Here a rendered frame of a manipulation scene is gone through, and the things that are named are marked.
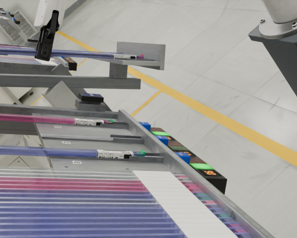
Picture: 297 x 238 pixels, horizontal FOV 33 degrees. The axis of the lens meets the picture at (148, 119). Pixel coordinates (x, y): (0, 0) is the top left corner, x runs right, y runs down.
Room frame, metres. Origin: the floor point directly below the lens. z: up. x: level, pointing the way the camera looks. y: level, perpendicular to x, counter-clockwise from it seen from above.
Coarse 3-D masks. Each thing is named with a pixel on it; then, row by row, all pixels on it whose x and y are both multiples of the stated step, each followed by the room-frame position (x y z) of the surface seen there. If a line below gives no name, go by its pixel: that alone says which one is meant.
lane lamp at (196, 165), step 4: (192, 164) 0.77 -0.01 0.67; (196, 164) 0.77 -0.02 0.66; (200, 164) 0.78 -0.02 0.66; (204, 164) 0.78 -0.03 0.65; (208, 164) 0.78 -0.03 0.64; (196, 168) 0.75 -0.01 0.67; (200, 168) 0.75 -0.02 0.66; (204, 168) 0.75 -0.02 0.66; (208, 168) 0.76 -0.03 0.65; (212, 168) 0.76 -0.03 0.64
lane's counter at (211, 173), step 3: (201, 171) 0.74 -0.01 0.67; (204, 171) 0.74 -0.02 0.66; (207, 171) 0.74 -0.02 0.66; (210, 171) 0.74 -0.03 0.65; (213, 171) 0.74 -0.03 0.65; (216, 171) 0.74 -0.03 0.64; (204, 174) 0.72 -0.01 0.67; (207, 174) 0.72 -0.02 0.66; (210, 174) 0.72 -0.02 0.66; (213, 174) 0.72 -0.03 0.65; (216, 174) 0.72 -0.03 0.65; (219, 174) 0.73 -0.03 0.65
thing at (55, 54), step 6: (12, 54) 1.18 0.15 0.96; (18, 54) 1.18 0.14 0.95; (24, 54) 1.19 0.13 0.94; (30, 54) 1.19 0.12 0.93; (36, 54) 1.19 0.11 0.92; (54, 54) 1.20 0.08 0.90; (60, 54) 1.20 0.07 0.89; (66, 54) 1.20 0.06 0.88; (72, 54) 1.20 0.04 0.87; (78, 54) 1.21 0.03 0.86; (84, 54) 1.21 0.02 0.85; (90, 54) 1.21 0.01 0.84; (96, 54) 1.21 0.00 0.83; (102, 54) 1.22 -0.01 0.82; (108, 54) 1.22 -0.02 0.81
